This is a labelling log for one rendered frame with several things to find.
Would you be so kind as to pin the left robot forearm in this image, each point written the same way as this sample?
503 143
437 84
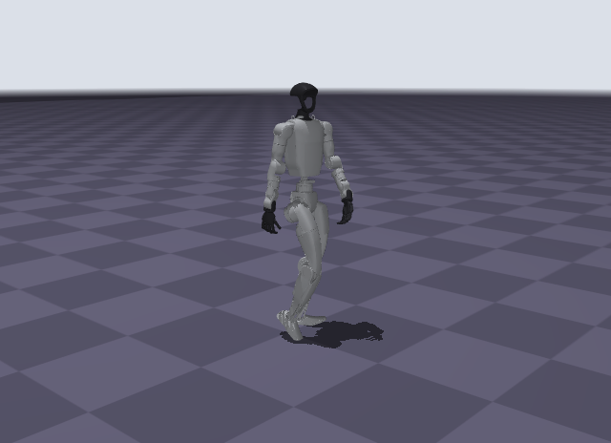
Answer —
341 181

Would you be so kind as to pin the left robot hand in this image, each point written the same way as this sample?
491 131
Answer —
347 209

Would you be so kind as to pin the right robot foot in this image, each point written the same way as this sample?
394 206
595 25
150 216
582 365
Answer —
291 328

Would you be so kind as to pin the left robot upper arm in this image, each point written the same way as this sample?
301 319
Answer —
331 161

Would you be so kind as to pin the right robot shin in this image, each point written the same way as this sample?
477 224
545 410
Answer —
303 290

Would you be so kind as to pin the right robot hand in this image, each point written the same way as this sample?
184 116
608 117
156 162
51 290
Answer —
268 219

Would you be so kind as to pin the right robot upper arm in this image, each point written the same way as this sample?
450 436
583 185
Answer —
282 132

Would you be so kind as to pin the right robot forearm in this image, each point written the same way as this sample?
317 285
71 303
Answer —
271 193

